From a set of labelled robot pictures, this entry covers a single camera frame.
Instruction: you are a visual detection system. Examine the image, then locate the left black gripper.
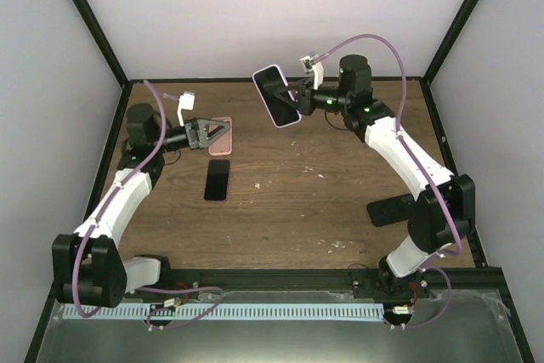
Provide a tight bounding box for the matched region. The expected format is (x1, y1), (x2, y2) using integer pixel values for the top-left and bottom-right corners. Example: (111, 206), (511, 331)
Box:
(151, 116), (230, 153)

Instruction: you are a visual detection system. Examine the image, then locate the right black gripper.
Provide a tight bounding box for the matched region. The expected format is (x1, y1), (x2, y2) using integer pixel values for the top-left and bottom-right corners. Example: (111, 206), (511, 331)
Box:
(275, 78), (350, 117)

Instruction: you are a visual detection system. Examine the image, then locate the lavender phone case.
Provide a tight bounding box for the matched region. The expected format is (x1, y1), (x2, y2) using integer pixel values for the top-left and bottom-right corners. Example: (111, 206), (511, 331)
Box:
(252, 65), (303, 128)

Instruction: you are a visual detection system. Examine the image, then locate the pink phone case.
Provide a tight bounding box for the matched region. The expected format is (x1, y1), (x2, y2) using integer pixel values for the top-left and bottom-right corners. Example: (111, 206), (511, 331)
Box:
(208, 116), (233, 156)

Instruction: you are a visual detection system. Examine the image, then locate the black screen pink phone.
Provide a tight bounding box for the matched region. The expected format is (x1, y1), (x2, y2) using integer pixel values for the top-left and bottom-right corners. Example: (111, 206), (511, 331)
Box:
(204, 159), (230, 201)

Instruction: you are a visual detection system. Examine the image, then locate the black phone case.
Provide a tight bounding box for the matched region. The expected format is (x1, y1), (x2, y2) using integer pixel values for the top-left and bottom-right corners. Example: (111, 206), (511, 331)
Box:
(366, 194), (415, 227)

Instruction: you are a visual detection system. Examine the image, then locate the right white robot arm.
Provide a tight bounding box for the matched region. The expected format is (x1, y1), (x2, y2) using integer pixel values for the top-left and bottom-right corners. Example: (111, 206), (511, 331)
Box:
(263, 54), (475, 298)

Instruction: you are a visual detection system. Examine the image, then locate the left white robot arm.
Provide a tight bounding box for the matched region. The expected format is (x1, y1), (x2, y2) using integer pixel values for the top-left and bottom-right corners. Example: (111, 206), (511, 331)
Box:
(52, 103), (231, 308)

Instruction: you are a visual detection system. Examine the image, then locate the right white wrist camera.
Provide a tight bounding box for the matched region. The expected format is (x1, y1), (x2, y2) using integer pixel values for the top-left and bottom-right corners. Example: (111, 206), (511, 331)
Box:
(299, 53), (324, 90)

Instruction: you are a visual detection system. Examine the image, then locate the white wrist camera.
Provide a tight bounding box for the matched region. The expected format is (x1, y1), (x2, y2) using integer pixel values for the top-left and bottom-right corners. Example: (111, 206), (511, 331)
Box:
(176, 92), (196, 127)
(299, 53), (324, 90)

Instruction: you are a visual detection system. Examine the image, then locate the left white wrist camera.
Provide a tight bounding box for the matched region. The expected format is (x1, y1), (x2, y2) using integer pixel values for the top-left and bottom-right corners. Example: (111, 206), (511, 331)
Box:
(176, 92), (196, 127)

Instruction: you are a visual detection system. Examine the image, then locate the black enclosure frame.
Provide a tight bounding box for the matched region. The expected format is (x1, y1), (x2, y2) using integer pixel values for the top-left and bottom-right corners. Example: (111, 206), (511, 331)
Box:
(25, 0), (534, 362)

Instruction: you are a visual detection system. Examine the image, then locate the black front mounting rail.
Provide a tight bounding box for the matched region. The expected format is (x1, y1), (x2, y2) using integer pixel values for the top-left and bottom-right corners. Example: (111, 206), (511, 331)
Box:
(54, 267), (502, 296)

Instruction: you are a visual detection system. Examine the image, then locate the light blue slotted cable duct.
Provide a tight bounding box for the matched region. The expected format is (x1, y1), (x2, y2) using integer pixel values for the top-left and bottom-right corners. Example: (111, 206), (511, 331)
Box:
(62, 303), (383, 320)

